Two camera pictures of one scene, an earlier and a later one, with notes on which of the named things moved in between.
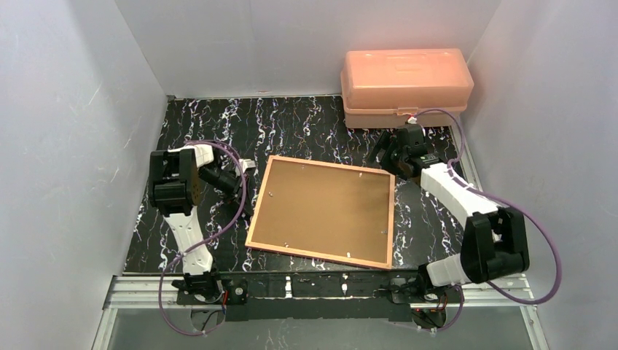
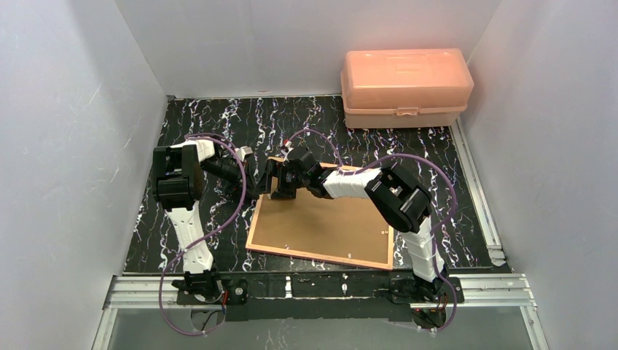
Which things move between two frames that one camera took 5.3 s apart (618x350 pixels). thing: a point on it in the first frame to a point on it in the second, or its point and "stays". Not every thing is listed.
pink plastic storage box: x=382 y=88 stays
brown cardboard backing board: x=324 y=209 stays
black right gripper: x=388 y=151 to x=284 y=184
